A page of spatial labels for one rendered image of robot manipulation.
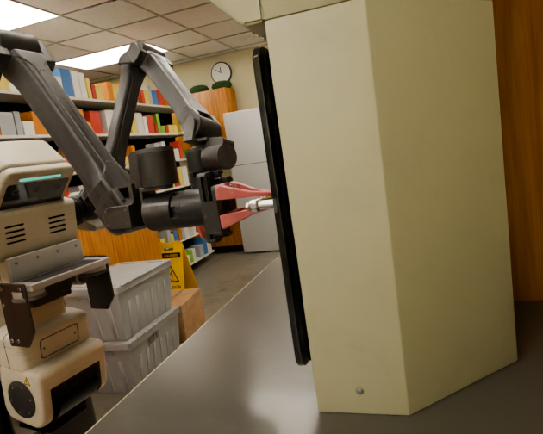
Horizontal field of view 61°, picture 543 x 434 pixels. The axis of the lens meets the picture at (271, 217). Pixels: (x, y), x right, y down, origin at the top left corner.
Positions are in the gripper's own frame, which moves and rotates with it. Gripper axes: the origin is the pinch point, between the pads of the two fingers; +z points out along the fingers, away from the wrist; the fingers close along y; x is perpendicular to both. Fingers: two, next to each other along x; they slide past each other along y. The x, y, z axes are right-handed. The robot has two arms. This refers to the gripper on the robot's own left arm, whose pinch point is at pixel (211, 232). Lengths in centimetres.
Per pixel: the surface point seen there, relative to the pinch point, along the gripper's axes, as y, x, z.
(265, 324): 16.8, -17.8, 15.9
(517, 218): 63, -10, 1
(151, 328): -112, 129, 77
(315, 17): 39, -46, -30
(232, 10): 30, -46, -33
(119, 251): -161, 178, 38
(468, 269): 52, -38, 1
